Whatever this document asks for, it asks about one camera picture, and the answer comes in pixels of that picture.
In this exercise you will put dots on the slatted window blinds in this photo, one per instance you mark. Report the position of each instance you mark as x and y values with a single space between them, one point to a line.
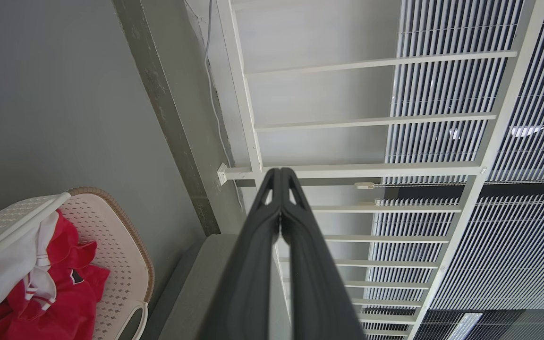
527 236

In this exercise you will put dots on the white metal railing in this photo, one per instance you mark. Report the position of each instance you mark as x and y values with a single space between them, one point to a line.
347 170

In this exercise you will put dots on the red polo shirt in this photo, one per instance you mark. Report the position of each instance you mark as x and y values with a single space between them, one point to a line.
73 302

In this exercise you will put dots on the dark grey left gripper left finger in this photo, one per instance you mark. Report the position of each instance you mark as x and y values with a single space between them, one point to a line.
246 283

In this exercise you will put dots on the raised grey concrete ledge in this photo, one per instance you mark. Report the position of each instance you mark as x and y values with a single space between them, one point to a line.
177 137

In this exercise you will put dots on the white garment with red stripes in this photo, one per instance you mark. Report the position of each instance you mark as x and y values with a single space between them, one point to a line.
12 269

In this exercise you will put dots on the grey fabric sofa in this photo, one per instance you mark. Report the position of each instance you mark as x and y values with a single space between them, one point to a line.
191 293

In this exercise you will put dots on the cream perforated plastic laundry basket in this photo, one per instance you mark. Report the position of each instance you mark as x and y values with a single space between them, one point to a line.
121 255

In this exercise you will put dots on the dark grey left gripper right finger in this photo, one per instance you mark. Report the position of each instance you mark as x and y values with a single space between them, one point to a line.
317 293

